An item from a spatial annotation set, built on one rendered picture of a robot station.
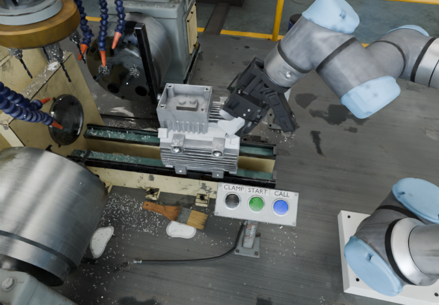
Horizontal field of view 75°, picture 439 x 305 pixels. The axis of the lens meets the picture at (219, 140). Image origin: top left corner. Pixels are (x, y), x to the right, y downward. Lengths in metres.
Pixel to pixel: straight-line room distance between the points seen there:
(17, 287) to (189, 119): 0.43
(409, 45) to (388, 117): 0.77
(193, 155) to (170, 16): 0.56
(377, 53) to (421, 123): 0.88
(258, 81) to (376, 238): 0.37
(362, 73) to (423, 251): 0.31
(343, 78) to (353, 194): 0.60
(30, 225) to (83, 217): 0.10
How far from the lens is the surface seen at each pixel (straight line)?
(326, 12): 0.48
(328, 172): 1.04
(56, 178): 0.63
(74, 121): 0.96
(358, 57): 0.48
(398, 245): 0.61
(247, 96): 0.56
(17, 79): 0.98
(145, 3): 1.14
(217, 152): 0.69
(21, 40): 0.67
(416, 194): 0.73
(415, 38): 0.59
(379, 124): 1.28
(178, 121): 0.69
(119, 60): 0.98
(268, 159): 0.89
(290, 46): 0.50
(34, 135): 0.85
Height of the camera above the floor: 1.59
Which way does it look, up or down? 49 degrees down
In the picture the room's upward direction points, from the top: straight up
